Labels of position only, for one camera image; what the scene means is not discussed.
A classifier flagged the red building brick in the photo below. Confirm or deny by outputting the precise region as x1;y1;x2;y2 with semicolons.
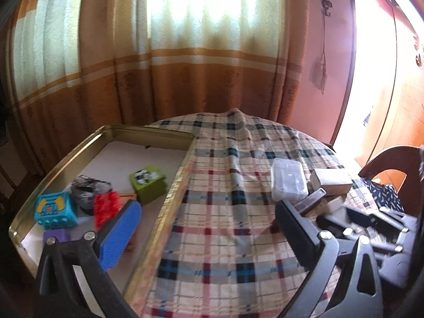
93;193;121;231

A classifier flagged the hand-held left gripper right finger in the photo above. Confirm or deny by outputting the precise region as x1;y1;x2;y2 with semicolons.
275;200;385;318

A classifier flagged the copper card box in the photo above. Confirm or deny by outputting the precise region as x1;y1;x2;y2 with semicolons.
120;192;138;250

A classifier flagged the feather wall hanging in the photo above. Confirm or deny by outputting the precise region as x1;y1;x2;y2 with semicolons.
310;0;333;95

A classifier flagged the green cube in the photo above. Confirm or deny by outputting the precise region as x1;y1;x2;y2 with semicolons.
129;169;167;206

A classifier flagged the clear plastic box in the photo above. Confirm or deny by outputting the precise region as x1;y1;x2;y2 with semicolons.
270;158;309;202

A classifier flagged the white and brown box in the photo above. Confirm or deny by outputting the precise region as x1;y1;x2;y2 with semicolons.
310;168;353;195

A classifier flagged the wooden door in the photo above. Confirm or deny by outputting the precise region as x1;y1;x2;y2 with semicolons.
333;0;424;173

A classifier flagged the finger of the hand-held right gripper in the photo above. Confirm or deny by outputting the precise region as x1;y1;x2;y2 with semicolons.
344;206;398;244
317;215;365;239

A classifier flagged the blue building brick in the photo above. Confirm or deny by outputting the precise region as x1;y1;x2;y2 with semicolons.
35;191;79;230

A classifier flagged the gold tin tray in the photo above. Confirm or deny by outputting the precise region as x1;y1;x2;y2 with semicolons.
8;124;196;318

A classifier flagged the dark grey bundle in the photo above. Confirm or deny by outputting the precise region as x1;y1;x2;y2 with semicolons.
70;176;111;210

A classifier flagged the wooden chair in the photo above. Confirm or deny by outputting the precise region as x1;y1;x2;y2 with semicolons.
359;144;424;193

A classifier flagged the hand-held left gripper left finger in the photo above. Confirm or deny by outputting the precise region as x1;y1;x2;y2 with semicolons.
36;200;143;318

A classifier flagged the purple block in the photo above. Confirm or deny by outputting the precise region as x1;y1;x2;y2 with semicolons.
43;228;71;244

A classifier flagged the blue leaf-pattern cushion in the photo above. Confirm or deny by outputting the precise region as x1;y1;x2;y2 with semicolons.
363;177;406;213

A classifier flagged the white block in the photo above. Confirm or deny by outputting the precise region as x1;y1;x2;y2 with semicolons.
326;195;348;217

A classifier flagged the orange and cream curtain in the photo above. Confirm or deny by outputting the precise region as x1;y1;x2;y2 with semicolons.
0;0;303;176

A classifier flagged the plaid tablecloth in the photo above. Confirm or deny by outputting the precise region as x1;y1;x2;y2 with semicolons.
142;108;375;318

